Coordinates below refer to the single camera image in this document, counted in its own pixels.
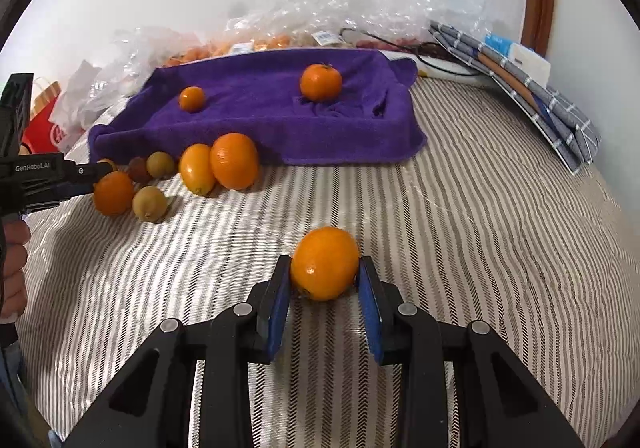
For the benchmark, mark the blue white tissue pack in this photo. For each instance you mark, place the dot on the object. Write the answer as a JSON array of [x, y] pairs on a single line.
[[520, 56]]

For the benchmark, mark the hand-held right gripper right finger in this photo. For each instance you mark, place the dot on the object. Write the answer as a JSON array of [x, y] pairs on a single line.
[[371, 313]]

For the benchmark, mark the white plastic bag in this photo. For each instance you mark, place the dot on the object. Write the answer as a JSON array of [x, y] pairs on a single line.
[[75, 98]]

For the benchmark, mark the large orange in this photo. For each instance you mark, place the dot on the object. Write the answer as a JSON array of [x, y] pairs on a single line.
[[233, 161]]

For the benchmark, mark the tangerine with green stem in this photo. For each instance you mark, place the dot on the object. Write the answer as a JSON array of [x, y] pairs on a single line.
[[321, 83]]

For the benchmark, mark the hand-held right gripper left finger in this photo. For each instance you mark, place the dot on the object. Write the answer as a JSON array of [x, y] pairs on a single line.
[[279, 313]]

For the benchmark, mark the crumpled clear plastic bag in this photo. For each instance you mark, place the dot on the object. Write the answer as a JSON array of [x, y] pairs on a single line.
[[135, 58]]

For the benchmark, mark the brown kiwi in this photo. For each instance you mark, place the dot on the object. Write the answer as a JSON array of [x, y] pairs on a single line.
[[150, 203], [161, 165]]

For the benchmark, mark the blue checked cloth bag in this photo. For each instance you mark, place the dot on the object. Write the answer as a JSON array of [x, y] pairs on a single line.
[[545, 108]]

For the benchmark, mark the oval yellow-orange citrus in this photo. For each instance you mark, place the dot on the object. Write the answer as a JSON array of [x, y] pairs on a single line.
[[197, 171]]

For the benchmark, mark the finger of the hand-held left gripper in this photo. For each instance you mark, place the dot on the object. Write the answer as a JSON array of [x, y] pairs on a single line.
[[82, 172], [75, 194]]

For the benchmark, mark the purple towel covered tray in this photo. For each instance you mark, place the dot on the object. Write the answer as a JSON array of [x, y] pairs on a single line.
[[260, 118]]

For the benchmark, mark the red paper bag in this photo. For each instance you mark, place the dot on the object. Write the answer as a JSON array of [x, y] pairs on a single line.
[[42, 131]]

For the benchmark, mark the person's left hand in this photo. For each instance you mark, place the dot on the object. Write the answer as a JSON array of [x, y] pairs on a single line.
[[14, 273]]

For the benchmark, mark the clear bag of oranges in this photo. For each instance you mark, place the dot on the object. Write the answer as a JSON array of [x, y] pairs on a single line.
[[220, 48]]

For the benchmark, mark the small dark red fruit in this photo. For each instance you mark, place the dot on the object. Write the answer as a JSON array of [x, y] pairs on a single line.
[[138, 171]]

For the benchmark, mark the round orange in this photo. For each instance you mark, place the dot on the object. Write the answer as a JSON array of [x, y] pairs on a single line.
[[325, 263], [115, 194]]

